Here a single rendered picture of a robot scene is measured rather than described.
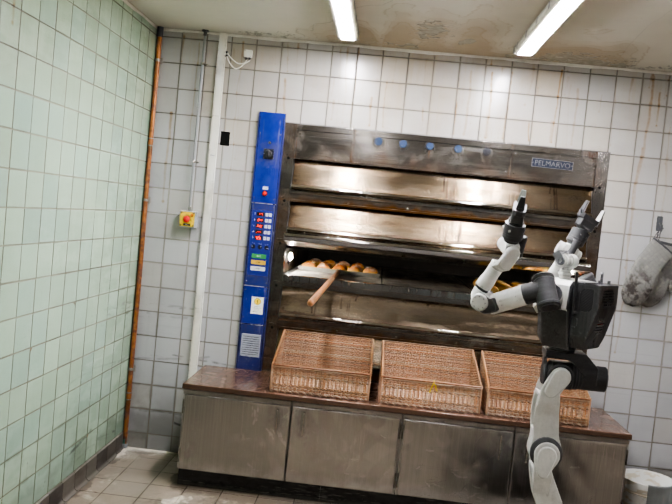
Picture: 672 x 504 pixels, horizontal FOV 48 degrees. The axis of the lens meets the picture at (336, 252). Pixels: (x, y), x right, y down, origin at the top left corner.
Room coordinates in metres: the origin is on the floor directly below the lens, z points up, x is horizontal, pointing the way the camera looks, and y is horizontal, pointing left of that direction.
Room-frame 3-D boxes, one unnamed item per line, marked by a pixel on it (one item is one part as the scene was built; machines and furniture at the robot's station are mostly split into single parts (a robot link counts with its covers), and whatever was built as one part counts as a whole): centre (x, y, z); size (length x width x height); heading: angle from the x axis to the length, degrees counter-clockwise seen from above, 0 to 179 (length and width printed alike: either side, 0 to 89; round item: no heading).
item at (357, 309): (4.54, -0.59, 1.02); 1.79 x 0.11 x 0.19; 87
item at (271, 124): (5.53, 0.41, 1.07); 1.93 x 0.16 x 2.15; 177
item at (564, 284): (3.33, -1.08, 1.26); 0.34 x 0.30 x 0.36; 138
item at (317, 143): (4.57, -0.59, 1.99); 1.80 x 0.08 x 0.21; 87
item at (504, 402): (4.24, -1.18, 0.72); 0.56 x 0.49 x 0.28; 86
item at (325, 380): (4.30, 0.00, 0.72); 0.56 x 0.49 x 0.28; 87
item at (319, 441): (4.26, -0.46, 0.29); 2.42 x 0.56 x 0.58; 87
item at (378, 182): (4.54, -0.59, 1.80); 1.79 x 0.11 x 0.19; 87
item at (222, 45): (4.61, 0.81, 1.45); 0.05 x 0.02 x 2.30; 87
